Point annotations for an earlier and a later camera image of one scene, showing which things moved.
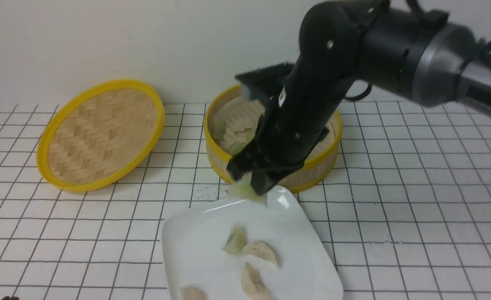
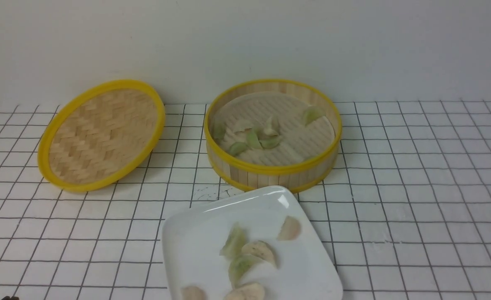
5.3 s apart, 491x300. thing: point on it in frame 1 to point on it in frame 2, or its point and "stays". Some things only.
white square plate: x=191 y=243 stays
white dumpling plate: x=254 y=285 to x=249 y=291
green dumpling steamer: x=243 y=188 to x=238 y=265
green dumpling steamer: x=219 y=129 stays
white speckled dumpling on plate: x=261 y=248 stays
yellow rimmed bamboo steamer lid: x=101 y=136 stays
